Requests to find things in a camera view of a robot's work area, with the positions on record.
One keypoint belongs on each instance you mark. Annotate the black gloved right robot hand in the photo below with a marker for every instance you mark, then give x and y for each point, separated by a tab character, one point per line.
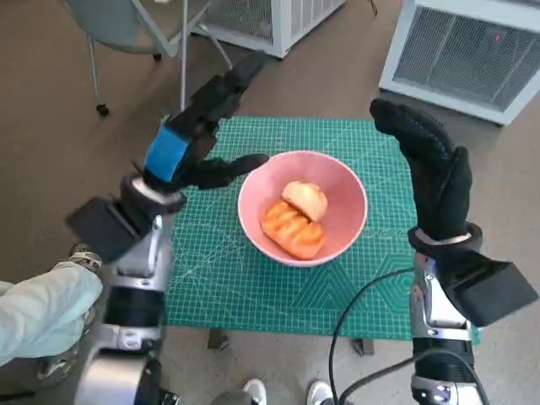
439	185

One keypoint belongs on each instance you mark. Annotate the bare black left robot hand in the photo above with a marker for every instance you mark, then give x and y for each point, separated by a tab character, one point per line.
169	152

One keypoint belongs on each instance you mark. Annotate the pink bowl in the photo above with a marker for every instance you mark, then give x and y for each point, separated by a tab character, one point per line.
337	190

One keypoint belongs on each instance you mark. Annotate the round bread bun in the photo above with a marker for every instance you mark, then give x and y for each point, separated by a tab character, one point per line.
306	198

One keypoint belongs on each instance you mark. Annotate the long ridged orange bread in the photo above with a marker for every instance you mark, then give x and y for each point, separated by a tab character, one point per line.
291	234

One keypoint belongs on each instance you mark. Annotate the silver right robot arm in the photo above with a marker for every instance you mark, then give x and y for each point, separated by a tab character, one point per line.
439	350

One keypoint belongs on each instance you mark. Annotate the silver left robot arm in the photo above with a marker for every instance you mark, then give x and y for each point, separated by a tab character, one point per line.
135	304

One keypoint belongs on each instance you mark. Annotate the white metal pole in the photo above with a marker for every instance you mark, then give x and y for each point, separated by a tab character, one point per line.
184	55

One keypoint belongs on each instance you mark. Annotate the grey office chair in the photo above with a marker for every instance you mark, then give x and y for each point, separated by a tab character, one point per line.
126	34

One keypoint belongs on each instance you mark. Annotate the white appliance unit red light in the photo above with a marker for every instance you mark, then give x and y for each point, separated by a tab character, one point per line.
460	50

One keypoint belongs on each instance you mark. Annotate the green cutting mat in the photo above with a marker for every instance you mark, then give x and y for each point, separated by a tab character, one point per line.
253	295

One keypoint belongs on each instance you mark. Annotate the white vented appliance unit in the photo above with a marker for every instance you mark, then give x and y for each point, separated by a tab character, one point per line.
308	21

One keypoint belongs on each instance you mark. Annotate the white foot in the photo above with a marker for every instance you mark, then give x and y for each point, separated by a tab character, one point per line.
320	392
255	392

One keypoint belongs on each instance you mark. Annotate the green electronics board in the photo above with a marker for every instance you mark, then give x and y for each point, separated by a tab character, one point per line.
171	399

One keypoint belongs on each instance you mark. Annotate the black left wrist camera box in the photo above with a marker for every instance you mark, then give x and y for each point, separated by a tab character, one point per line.
109	228

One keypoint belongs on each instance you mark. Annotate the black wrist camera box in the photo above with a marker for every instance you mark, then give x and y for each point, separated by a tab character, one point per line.
109	228
489	291

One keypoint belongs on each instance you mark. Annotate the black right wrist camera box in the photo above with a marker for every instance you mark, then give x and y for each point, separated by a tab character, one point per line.
489	291

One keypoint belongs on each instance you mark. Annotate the black table bracket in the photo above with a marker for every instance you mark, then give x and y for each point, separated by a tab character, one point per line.
363	347
218	340

